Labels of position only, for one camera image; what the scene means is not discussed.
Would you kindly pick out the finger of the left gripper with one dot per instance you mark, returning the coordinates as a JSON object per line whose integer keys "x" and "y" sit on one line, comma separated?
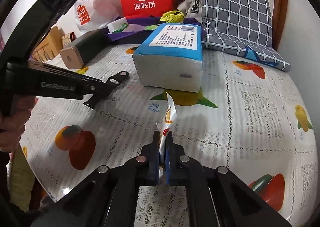
{"x": 117, "y": 79}
{"x": 92, "y": 102}

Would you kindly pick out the dark green tea box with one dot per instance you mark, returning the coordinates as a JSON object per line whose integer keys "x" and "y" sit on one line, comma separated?
{"x": 82, "y": 50}

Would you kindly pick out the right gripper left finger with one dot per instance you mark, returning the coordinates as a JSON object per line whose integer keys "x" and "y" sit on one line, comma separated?
{"x": 108, "y": 196}

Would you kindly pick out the white snack sachet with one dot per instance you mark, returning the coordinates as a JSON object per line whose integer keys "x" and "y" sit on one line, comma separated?
{"x": 164, "y": 127}

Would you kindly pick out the purple towel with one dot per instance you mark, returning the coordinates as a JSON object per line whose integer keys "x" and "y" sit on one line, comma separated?
{"x": 135, "y": 33}

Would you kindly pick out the person left hand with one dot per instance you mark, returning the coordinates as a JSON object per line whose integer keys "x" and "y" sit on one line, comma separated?
{"x": 14, "y": 126}

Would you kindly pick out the brown wooden door frame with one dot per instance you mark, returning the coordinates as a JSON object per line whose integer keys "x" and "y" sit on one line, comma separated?
{"x": 278, "y": 21}

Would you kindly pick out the beige backpack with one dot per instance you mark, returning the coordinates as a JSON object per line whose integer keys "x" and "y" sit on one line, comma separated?
{"x": 191, "y": 8}

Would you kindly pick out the brown patterned book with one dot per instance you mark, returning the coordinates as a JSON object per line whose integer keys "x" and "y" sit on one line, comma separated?
{"x": 67, "y": 39}

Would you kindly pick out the grey checkered cushion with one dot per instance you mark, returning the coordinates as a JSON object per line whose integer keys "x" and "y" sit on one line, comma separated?
{"x": 241, "y": 28}

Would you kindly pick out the blue tissue pack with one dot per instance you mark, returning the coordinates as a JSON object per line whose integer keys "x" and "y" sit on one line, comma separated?
{"x": 171, "y": 58}

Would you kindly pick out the light green soap pack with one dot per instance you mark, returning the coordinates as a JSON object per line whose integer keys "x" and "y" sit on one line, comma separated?
{"x": 151, "y": 27}

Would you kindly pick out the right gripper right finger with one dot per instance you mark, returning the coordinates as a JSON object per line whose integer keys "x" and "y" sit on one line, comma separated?
{"x": 216, "y": 197}

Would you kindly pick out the wooden headboard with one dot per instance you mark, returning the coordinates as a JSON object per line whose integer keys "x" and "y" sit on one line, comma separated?
{"x": 50, "y": 47}

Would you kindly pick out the white Miniso plastic bag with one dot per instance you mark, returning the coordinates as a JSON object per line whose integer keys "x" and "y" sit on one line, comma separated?
{"x": 94, "y": 14}

